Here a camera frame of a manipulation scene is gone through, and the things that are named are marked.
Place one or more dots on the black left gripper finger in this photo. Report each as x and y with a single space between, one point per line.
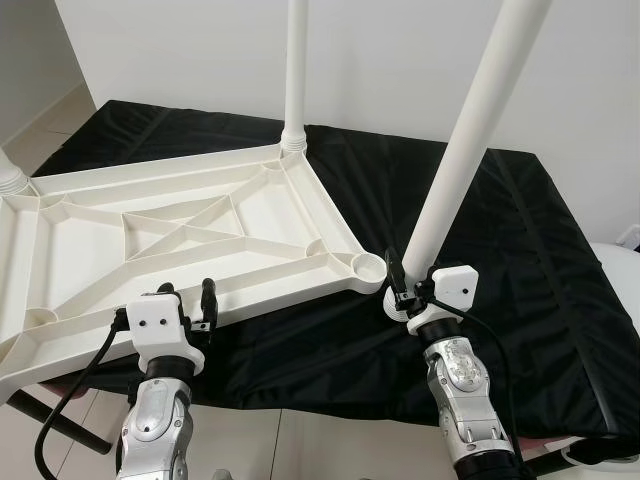
209 300
168 291

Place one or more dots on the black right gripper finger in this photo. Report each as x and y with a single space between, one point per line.
394 270

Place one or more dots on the white plastic table top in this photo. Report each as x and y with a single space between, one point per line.
200 220

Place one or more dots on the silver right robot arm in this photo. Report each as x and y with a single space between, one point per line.
465 400

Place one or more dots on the black table cloth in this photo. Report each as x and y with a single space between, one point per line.
500 300

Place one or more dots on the grey left robot leg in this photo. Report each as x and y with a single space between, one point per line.
222 475

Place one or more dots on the white curved plastic piece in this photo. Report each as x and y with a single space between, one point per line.
600 455

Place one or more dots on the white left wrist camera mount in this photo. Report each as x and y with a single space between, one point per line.
165 320

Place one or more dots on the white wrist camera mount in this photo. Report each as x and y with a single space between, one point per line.
450 290
165 320

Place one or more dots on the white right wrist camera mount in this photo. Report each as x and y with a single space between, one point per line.
450 290

